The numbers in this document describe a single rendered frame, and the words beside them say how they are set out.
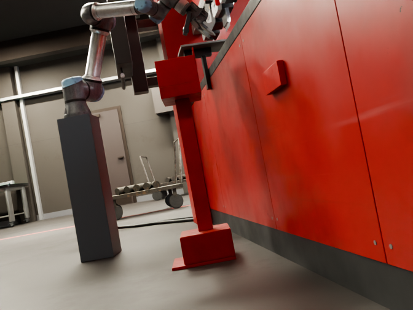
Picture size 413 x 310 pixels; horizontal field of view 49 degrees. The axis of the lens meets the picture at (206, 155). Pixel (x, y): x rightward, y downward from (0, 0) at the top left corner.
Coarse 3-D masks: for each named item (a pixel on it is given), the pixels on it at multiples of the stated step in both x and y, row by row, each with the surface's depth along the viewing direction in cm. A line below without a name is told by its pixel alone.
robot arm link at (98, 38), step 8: (96, 24) 250; (104, 24) 253; (112, 24) 259; (96, 32) 254; (104, 32) 255; (96, 40) 255; (104, 40) 258; (96, 48) 256; (104, 48) 261; (88, 56) 258; (96, 56) 257; (88, 64) 258; (96, 64) 258; (88, 72) 258; (96, 72) 259; (88, 80) 257; (96, 80) 258; (96, 88) 260; (96, 96) 262
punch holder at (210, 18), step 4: (204, 4) 268; (208, 4) 256; (208, 8) 258; (208, 12) 259; (212, 12) 255; (208, 16) 260; (212, 16) 254; (208, 20) 262; (212, 20) 255; (216, 20) 255; (220, 20) 255; (216, 24) 259; (220, 24) 260; (216, 28) 267; (220, 28) 268
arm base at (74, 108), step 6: (66, 102) 247; (72, 102) 245; (78, 102) 246; (84, 102) 249; (66, 108) 246; (72, 108) 244; (78, 108) 245; (84, 108) 247; (66, 114) 245; (72, 114) 243; (78, 114) 244
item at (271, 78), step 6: (282, 60) 127; (270, 66) 132; (276, 66) 128; (282, 66) 127; (264, 72) 139; (270, 72) 133; (276, 72) 128; (282, 72) 127; (264, 78) 140; (270, 78) 134; (276, 78) 129; (282, 78) 127; (264, 84) 141; (270, 84) 135; (276, 84) 130; (282, 84) 127; (270, 90) 136; (276, 90) 135
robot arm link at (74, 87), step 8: (64, 80) 247; (72, 80) 246; (80, 80) 249; (64, 88) 247; (72, 88) 246; (80, 88) 248; (88, 88) 254; (64, 96) 248; (72, 96) 245; (80, 96) 247; (88, 96) 256
